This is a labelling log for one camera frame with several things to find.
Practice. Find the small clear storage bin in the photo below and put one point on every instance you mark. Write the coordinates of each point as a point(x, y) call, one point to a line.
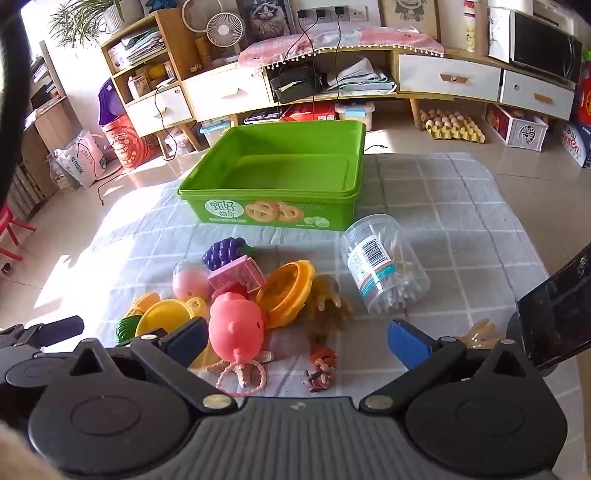
point(178, 141)

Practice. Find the clear bin with blue lid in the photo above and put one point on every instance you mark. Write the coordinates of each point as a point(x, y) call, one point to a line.
point(214, 134)

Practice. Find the wooden bookshelf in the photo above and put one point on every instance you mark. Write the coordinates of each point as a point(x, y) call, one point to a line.
point(46, 138)

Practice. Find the small white desk fan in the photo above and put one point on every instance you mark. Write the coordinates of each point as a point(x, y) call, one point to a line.
point(225, 28)

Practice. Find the tray of eggs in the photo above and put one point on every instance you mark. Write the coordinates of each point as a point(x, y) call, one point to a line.
point(450, 124)

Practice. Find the pink tasselled cloth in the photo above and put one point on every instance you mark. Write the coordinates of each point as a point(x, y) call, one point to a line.
point(369, 39)

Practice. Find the clear bin with blue contents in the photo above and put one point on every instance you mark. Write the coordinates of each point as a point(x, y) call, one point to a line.
point(355, 113)

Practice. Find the stack of documents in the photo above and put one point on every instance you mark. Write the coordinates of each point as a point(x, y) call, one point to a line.
point(143, 46)

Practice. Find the clear bin with dark lid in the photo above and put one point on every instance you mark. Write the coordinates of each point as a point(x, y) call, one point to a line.
point(261, 117)

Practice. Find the small pink box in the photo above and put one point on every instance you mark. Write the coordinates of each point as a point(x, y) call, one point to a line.
point(238, 275)

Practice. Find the wooden cabinet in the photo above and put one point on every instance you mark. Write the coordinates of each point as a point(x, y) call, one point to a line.
point(323, 99)

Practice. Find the framed cartoon portrait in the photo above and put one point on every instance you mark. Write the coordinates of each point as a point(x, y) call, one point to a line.
point(411, 14)

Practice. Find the white sack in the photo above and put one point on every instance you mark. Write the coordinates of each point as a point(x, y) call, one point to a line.
point(78, 159)

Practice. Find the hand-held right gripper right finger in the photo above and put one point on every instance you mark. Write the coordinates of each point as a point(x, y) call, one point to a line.
point(408, 344)

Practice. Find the green ribbed toy piece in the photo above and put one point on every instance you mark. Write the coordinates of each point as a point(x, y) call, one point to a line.
point(125, 330)

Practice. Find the grey checked blanket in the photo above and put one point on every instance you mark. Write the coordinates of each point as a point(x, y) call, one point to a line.
point(461, 221)

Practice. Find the clear cotton swab jar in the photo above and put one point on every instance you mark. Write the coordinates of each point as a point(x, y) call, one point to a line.
point(383, 267)

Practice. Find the orange yellow toy plate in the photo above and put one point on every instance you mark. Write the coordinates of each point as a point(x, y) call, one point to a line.
point(286, 290)

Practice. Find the white printer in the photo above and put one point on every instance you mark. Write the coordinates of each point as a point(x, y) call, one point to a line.
point(558, 7)

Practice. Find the yellow toy corn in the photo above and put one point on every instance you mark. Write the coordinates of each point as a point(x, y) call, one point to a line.
point(141, 304)

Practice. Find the pink round toy ball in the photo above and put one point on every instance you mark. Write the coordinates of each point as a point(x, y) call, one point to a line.
point(189, 281)

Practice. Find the yellow toy pot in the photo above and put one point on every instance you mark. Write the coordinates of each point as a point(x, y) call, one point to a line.
point(161, 316)

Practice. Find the red gift box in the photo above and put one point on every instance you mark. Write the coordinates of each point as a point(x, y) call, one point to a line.
point(584, 92)

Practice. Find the red printed bag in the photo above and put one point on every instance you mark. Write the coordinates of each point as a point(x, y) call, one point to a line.
point(129, 145)

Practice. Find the yellow bottle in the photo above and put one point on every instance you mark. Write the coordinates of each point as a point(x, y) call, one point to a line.
point(203, 50)

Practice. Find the purple toy grapes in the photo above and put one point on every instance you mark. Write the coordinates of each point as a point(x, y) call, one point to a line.
point(224, 253)

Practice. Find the red stool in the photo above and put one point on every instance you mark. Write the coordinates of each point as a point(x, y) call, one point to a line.
point(9, 221)

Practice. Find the white red printed crate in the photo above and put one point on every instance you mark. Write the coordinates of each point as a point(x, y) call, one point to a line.
point(526, 134)

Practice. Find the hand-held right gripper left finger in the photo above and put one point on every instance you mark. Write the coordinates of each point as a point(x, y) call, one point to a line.
point(189, 339)

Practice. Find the pink pig toy with beads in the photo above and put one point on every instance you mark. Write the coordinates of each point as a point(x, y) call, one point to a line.
point(235, 323)

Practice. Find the large white round fan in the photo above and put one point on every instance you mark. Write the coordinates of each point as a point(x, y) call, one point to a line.
point(187, 21)

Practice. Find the green plastic box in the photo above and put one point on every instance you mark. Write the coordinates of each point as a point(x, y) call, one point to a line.
point(277, 184)

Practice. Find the black bag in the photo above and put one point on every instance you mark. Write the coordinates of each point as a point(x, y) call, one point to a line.
point(295, 85)

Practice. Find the red cardboard box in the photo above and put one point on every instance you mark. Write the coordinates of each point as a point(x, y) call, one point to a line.
point(307, 113)

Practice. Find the framed cat picture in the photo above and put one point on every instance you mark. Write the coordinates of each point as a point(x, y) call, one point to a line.
point(265, 18)

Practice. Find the black microwave oven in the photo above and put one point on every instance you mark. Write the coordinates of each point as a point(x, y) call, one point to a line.
point(545, 46)

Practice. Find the white drawer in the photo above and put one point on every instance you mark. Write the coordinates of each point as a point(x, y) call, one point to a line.
point(221, 94)
point(443, 74)
point(157, 110)
point(535, 94)

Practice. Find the white wall socket panel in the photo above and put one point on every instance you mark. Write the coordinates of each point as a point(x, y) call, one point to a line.
point(355, 14)

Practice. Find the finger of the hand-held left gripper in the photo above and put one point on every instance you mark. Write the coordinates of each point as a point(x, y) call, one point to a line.
point(60, 330)

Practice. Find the blue white carton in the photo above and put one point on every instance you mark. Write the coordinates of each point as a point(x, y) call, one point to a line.
point(582, 147)

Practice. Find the translucent toy hand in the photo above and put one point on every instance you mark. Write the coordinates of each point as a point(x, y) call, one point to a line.
point(480, 334)
point(328, 300)

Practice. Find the small brown red figurine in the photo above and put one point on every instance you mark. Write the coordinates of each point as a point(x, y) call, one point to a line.
point(321, 369)

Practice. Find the green potted plant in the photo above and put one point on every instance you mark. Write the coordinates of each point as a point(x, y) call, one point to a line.
point(78, 16)

